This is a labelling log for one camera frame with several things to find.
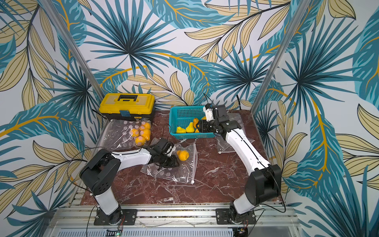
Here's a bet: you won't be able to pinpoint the orange pear from bag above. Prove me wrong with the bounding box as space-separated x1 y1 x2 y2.
193 118 199 127

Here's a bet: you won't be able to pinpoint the yellow pear long neck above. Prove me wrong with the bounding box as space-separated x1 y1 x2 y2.
186 122 195 133

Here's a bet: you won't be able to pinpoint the clear zip-top bag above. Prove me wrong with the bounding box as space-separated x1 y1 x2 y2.
216 112 255 154

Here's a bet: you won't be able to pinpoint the dotted zip-top bag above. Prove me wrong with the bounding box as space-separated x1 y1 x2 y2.
140 143 198 185
98 119 152 151

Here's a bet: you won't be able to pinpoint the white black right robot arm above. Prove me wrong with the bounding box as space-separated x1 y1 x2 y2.
196 104 282 224

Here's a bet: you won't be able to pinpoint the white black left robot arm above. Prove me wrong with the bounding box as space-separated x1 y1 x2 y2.
80 138 179 225

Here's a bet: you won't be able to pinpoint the orange fruits in left bag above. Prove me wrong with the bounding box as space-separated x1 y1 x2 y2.
129 121 152 147

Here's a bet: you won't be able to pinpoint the teal plastic basket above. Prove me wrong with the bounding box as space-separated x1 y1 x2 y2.
169 106 215 140

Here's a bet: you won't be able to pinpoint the yellow black toolbox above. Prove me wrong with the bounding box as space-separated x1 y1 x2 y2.
99 93 155 121

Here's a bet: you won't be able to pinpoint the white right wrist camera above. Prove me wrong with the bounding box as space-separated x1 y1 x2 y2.
203 103 214 121

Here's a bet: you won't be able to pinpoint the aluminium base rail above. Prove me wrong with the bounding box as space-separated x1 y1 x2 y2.
44 202 305 237

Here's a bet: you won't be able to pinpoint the right aluminium frame post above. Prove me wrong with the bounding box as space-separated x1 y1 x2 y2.
250 0 310 114

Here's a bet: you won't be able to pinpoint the aluminium frame post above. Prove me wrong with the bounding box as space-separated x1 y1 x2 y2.
40 0 104 99
250 0 310 114

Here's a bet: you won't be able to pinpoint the left aluminium frame post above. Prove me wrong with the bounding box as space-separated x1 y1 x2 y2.
40 0 104 99

